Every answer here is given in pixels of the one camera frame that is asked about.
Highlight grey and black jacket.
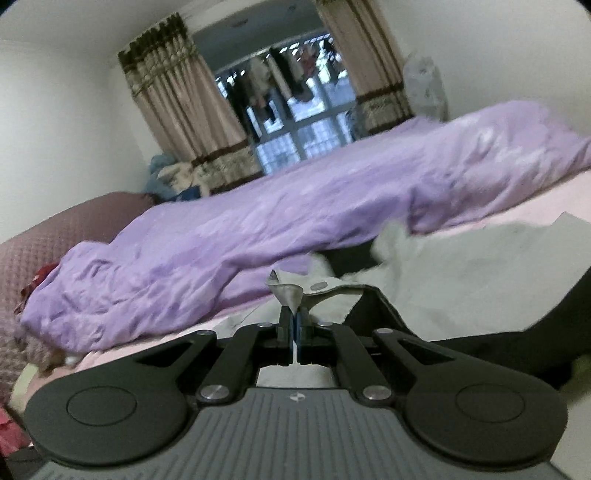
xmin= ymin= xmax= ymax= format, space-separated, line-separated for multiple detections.
xmin=211 ymin=211 xmax=591 ymax=392

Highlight pile of clothes by curtain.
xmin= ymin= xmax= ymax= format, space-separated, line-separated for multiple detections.
xmin=143 ymin=154 xmax=207 ymax=204

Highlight red clothes beside bed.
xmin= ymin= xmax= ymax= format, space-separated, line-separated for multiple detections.
xmin=14 ymin=262 xmax=59 ymax=315

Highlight window with hanging clothes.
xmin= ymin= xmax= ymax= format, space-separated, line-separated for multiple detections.
xmin=194 ymin=29 xmax=356 ymax=175

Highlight purple duvet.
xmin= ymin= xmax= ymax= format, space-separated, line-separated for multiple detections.
xmin=20 ymin=101 xmax=590 ymax=354

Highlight left beige curtain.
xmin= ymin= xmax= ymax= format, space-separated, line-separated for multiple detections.
xmin=118 ymin=13 xmax=263 ymax=194

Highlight beige curtain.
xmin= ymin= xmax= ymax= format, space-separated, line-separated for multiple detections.
xmin=118 ymin=13 xmax=263 ymax=194
xmin=315 ymin=0 xmax=414 ymax=135

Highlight maroon quilted headboard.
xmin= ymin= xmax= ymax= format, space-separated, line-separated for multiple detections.
xmin=1 ymin=192 xmax=154 ymax=404

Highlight covered standing fan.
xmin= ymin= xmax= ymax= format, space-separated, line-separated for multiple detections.
xmin=403 ymin=52 xmax=449 ymax=121

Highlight pink cartoon bed blanket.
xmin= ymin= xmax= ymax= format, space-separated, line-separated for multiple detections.
xmin=9 ymin=171 xmax=590 ymax=411

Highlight right beige curtain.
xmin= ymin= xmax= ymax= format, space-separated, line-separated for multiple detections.
xmin=315 ymin=0 xmax=414 ymax=135

